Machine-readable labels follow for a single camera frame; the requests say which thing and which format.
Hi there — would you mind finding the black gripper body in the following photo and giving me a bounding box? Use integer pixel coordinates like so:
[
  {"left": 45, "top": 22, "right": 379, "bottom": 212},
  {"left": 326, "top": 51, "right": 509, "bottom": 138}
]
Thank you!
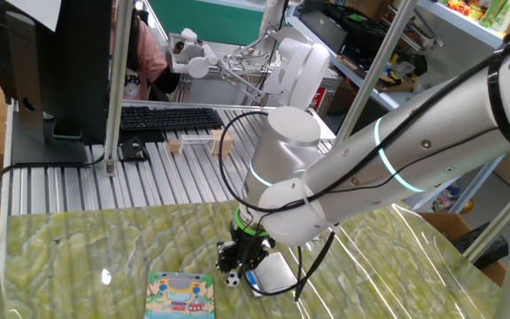
[{"left": 229, "top": 223, "right": 276, "bottom": 267}]

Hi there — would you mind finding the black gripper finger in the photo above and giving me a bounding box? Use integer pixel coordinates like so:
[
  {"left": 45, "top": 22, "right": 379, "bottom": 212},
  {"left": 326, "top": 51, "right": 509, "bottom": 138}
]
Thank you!
[
  {"left": 215, "top": 241, "right": 243, "bottom": 274},
  {"left": 239, "top": 254, "right": 268, "bottom": 278}
]

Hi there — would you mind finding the silver background robot link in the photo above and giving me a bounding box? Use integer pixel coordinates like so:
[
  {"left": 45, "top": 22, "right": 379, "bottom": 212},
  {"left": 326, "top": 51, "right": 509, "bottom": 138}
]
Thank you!
[{"left": 254, "top": 0, "right": 290, "bottom": 54}]

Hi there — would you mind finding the forearm in black sleeve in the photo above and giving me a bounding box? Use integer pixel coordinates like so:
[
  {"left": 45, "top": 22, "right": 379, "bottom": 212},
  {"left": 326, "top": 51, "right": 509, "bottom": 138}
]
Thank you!
[{"left": 152, "top": 66, "right": 181, "bottom": 94}]

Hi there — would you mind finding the silver digital pocket scale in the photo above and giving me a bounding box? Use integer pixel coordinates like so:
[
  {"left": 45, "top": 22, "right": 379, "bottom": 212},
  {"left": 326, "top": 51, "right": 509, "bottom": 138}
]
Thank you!
[{"left": 243, "top": 252, "right": 299, "bottom": 297}]

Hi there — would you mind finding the cartoon bus jigsaw board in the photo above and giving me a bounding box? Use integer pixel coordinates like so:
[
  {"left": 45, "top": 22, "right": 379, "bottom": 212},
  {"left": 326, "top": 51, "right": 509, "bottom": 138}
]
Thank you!
[{"left": 143, "top": 270, "right": 216, "bottom": 319}]

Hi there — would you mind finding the green marble pattern mat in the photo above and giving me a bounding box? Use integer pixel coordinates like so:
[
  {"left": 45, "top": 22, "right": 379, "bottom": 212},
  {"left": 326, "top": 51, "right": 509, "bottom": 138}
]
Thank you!
[{"left": 3, "top": 198, "right": 504, "bottom": 319}]

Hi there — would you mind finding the black keyboard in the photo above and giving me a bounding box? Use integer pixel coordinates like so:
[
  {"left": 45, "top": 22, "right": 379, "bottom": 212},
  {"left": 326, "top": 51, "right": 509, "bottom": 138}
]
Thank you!
[{"left": 120, "top": 105, "right": 225, "bottom": 132}]

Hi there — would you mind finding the red white sign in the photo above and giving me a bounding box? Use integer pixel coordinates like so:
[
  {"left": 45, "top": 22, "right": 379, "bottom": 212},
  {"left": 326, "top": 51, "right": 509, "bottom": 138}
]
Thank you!
[{"left": 310, "top": 86, "right": 328, "bottom": 112}]

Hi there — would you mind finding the brown cardboard carton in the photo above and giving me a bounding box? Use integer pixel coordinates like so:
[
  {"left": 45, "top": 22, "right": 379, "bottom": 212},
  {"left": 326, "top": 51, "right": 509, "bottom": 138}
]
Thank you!
[{"left": 328, "top": 77, "right": 358, "bottom": 114}]

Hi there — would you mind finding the white haptic control device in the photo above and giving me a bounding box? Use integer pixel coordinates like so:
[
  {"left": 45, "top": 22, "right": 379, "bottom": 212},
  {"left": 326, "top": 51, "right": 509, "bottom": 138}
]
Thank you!
[{"left": 166, "top": 27, "right": 278, "bottom": 103}]

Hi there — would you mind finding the colourful toy bag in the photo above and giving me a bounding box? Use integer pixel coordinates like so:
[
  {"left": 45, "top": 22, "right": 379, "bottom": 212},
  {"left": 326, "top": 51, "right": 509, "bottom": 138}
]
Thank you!
[{"left": 431, "top": 183, "right": 462, "bottom": 213}]

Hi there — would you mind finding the black phone teal case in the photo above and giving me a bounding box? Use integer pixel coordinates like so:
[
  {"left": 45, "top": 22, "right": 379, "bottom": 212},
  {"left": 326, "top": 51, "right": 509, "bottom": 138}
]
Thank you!
[{"left": 52, "top": 126, "right": 83, "bottom": 141}]

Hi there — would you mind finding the yellow black toy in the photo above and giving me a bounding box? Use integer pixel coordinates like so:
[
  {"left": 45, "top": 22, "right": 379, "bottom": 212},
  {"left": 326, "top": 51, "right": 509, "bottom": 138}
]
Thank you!
[{"left": 376, "top": 66, "right": 406, "bottom": 88}]

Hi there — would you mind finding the person in pink shirt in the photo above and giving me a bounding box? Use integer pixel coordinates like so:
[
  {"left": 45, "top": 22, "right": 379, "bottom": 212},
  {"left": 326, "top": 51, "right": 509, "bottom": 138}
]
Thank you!
[{"left": 111, "top": 6, "right": 181, "bottom": 102}]

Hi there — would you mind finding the black box device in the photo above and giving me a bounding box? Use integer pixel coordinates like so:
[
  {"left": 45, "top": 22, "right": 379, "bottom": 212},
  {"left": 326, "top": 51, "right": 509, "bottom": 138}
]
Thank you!
[{"left": 452, "top": 222, "right": 509, "bottom": 269}]

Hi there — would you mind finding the grey equipment case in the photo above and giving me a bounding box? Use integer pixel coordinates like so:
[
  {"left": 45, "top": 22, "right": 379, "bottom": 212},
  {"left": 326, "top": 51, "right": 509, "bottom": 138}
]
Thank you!
[{"left": 298, "top": 9, "right": 349, "bottom": 53}]

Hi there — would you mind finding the green partition panel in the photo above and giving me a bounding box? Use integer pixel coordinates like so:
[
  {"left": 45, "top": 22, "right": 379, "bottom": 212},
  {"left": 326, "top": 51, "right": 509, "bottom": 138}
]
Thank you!
[{"left": 148, "top": 0, "right": 266, "bottom": 45}]

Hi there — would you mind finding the black tool case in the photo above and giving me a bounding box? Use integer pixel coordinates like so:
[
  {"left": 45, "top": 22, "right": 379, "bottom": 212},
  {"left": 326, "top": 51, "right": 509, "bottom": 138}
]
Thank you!
[{"left": 325, "top": 2, "right": 391, "bottom": 57}]

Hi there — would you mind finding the black computer monitor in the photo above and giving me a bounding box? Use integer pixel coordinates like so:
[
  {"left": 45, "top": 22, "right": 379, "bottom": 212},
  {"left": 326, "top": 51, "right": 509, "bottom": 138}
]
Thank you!
[{"left": 0, "top": 0, "right": 113, "bottom": 166}]

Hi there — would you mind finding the grey metal shelf rack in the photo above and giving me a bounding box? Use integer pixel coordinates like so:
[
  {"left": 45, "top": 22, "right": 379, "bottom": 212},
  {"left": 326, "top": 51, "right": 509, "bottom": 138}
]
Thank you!
[{"left": 285, "top": 0, "right": 510, "bottom": 214}]

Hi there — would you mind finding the white paper sheet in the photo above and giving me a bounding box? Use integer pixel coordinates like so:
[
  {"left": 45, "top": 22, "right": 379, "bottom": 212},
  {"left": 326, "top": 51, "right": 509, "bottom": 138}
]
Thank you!
[{"left": 4, "top": 0, "right": 64, "bottom": 33}]

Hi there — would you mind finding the colourful toy pile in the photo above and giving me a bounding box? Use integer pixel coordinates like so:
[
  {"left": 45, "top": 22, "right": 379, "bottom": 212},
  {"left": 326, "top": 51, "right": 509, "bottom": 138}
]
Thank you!
[{"left": 445, "top": 0, "right": 482, "bottom": 21}]

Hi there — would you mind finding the green juice carton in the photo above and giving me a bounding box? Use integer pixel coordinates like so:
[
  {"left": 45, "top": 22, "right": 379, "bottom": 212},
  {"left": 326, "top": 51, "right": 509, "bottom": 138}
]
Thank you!
[{"left": 479, "top": 0, "right": 508, "bottom": 28}]

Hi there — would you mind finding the white plastic bottle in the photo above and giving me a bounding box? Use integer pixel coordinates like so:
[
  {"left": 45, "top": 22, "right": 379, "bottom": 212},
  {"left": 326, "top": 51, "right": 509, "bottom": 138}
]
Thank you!
[{"left": 492, "top": 0, "right": 510, "bottom": 33}]

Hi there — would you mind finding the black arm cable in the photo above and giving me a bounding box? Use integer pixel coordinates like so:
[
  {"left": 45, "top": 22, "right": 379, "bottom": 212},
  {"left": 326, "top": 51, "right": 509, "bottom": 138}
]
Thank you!
[{"left": 218, "top": 26, "right": 510, "bottom": 302}]

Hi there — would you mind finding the white handle with wooden blocks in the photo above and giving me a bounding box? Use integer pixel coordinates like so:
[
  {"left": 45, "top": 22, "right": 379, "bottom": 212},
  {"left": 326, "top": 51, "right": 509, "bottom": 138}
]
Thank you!
[{"left": 166, "top": 128, "right": 235, "bottom": 156}]

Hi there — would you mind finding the small black bracket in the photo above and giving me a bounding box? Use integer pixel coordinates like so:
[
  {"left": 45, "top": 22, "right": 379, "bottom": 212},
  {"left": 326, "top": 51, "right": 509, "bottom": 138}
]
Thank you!
[{"left": 119, "top": 136, "right": 151, "bottom": 163}]

